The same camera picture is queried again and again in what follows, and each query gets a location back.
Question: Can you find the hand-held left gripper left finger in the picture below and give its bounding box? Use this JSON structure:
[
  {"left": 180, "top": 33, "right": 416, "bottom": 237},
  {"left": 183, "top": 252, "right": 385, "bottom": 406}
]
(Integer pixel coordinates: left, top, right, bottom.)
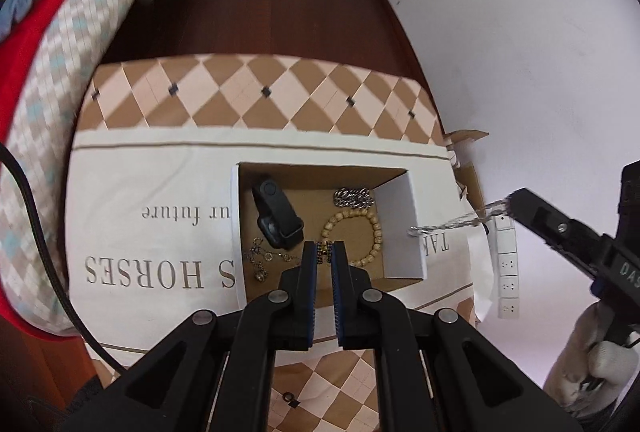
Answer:
[{"left": 60, "top": 239, "right": 319, "bottom": 432}]

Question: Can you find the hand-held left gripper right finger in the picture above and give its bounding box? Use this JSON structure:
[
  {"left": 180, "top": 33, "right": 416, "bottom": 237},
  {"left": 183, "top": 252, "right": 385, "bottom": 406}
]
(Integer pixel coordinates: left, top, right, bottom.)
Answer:
[{"left": 330, "top": 239, "right": 584, "bottom": 432}]

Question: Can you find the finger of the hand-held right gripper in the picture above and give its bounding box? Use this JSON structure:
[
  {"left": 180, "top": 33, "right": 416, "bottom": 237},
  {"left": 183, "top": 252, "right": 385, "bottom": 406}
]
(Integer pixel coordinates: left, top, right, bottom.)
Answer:
[{"left": 503, "top": 187, "right": 622, "bottom": 284}]

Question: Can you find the thin silver necklace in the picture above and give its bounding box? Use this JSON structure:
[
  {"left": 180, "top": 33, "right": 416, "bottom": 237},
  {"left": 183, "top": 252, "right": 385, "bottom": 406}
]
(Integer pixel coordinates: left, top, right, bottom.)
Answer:
[{"left": 242, "top": 237, "right": 294, "bottom": 284}]

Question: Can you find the wooden bead bracelet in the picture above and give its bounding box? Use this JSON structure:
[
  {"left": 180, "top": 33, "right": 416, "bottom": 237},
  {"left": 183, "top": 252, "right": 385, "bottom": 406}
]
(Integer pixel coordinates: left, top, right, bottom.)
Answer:
[{"left": 322, "top": 207, "right": 384, "bottom": 267}]

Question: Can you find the black smart band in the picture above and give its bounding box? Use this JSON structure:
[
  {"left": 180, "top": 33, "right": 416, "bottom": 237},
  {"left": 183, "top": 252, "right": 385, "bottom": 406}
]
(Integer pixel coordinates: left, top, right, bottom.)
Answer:
[{"left": 251, "top": 179, "right": 306, "bottom": 249}]

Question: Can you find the white cardboard box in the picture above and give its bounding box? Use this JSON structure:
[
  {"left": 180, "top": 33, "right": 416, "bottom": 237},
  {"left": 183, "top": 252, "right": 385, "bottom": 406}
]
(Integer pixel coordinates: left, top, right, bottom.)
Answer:
[{"left": 230, "top": 161, "right": 430, "bottom": 308}]

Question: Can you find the chunky silver chain bracelet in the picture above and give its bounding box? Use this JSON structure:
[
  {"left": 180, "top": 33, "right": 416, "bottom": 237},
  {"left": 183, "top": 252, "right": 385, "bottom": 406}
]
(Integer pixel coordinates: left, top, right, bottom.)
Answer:
[{"left": 332, "top": 185, "right": 376, "bottom": 211}]

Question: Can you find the thin silver chain bracelet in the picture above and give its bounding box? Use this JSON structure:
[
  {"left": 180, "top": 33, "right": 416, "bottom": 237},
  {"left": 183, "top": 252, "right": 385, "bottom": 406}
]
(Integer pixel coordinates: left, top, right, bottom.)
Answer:
[{"left": 407, "top": 195, "right": 514, "bottom": 238}]

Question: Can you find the person's right hand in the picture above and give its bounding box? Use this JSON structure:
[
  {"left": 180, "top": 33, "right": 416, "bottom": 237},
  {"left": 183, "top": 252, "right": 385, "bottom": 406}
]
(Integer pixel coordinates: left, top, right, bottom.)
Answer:
[{"left": 542, "top": 297, "right": 637, "bottom": 419}]

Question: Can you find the white power strip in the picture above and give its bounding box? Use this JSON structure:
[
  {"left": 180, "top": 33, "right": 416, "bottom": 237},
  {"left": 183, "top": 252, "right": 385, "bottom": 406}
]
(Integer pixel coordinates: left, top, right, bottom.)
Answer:
[{"left": 482, "top": 211, "right": 521, "bottom": 319}]

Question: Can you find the brown cardboard box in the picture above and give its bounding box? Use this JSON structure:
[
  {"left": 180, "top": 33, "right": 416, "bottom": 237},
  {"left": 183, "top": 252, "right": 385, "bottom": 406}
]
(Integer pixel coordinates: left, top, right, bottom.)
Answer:
[{"left": 442, "top": 129, "right": 491, "bottom": 214}]

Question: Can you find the table with checkered cloth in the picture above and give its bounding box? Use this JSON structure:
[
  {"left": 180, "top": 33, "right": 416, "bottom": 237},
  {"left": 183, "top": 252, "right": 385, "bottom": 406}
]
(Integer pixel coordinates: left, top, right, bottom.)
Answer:
[{"left": 65, "top": 54, "right": 497, "bottom": 432}]

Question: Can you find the black cable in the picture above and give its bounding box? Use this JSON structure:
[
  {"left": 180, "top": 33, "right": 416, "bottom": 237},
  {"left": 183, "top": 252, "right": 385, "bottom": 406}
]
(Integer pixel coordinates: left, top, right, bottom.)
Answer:
[{"left": 0, "top": 141, "right": 129, "bottom": 374}]

